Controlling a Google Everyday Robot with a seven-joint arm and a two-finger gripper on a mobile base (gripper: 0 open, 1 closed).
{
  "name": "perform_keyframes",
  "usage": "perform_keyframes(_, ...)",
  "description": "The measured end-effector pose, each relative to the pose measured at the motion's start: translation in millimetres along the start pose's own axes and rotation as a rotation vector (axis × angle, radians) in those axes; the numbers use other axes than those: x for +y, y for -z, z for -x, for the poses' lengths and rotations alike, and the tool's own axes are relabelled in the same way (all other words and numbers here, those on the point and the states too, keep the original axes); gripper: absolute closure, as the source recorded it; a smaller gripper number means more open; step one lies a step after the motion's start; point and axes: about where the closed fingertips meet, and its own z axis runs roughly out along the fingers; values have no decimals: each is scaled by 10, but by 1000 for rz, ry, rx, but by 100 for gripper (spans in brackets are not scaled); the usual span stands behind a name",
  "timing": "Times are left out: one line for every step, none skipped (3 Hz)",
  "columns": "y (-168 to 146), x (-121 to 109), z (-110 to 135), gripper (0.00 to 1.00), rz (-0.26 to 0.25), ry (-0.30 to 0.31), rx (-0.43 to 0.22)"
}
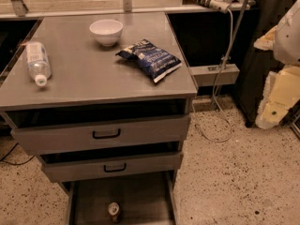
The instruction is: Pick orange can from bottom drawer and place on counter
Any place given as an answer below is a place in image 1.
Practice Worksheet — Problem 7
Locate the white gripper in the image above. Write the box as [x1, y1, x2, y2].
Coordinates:
[253, 26, 300, 129]

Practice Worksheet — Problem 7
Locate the orange soda can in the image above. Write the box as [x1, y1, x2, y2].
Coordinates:
[108, 202, 121, 223]

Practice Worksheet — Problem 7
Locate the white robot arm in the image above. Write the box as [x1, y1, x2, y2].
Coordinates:
[254, 0, 300, 129]

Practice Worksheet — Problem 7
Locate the grey drawer cabinet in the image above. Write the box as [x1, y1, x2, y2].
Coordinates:
[0, 15, 196, 225]

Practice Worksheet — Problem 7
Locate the grey bottom drawer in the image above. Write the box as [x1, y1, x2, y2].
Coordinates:
[66, 172, 179, 225]

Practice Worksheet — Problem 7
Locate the grey drawer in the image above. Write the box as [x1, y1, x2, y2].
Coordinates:
[41, 142, 183, 182]
[66, 172, 179, 225]
[11, 98, 190, 155]

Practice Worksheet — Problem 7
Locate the grey middle drawer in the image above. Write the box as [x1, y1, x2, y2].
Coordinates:
[41, 142, 183, 182]

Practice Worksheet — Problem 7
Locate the grey top drawer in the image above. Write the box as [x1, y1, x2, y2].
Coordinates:
[11, 98, 190, 155]

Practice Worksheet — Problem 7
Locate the dark cabinet on right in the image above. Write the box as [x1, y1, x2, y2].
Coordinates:
[232, 0, 296, 128]

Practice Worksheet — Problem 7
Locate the blue chip bag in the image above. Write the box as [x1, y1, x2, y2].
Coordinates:
[117, 39, 182, 83]

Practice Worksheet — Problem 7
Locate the white ceramic bowl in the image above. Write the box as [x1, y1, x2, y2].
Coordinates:
[89, 19, 123, 47]

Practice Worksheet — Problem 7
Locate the clear plastic water bottle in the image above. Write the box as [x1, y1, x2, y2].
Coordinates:
[25, 41, 52, 87]

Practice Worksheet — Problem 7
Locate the grey hanging cable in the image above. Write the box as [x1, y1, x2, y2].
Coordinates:
[190, 7, 234, 143]

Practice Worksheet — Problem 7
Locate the metal shelf rail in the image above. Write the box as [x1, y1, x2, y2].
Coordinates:
[0, 0, 257, 20]

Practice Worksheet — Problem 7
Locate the black floor cable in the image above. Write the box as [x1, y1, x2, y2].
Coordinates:
[0, 142, 36, 166]

